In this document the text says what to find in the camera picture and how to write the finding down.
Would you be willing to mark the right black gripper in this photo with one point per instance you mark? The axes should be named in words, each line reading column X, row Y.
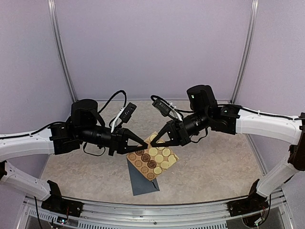
column 177, row 132

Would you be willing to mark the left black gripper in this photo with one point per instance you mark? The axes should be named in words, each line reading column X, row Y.
column 119, row 140

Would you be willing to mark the round sticker seal sheet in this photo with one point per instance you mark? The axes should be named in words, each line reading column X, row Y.
column 152, row 161

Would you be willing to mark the blue grey envelope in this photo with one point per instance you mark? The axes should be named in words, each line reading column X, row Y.
column 140, row 185

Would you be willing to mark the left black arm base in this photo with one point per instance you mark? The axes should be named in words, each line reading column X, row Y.
column 56, row 203

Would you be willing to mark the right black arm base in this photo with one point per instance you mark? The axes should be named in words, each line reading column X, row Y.
column 253, row 202

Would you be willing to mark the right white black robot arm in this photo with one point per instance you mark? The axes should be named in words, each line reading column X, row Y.
column 206, row 114

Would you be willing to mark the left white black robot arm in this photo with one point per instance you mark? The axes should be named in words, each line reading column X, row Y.
column 85, row 125

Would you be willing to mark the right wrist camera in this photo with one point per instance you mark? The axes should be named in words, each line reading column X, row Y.
column 166, row 108

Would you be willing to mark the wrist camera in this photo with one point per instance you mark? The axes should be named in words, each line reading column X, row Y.
column 166, row 108
column 123, row 116

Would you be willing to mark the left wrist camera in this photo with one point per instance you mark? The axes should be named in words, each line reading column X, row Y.
column 123, row 116

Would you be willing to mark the front aluminium frame rail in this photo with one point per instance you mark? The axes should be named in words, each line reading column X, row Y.
column 201, row 215

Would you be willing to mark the right aluminium corner post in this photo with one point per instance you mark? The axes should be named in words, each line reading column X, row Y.
column 246, row 50

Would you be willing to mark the aluminium corner post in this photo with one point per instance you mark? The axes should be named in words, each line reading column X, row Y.
column 60, row 49
column 246, row 50

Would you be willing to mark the left aluminium corner post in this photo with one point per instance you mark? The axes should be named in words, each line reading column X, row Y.
column 60, row 49

